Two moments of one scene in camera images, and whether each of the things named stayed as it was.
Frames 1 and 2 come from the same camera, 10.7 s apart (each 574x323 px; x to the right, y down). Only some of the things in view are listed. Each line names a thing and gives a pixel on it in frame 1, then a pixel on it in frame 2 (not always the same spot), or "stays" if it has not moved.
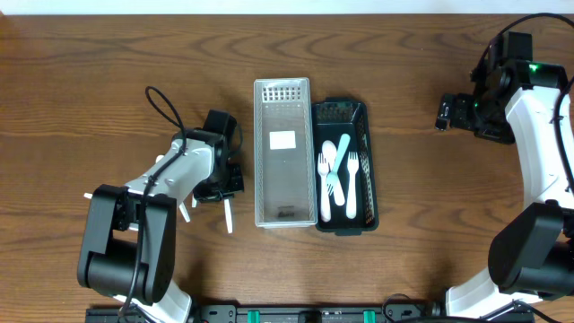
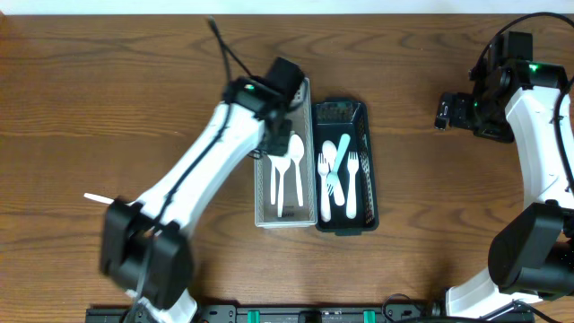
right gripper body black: [447, 112] stays
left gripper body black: [214, 193] to [278, 141]
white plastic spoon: [329, 152] stays
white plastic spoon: [228, 215] to [297, 150]
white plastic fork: [323, 169] stays
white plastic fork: [352, 166] stays
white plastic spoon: [180, 206] to [280, 162]
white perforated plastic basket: [283, 153] stays
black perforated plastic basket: [335, 117] stays
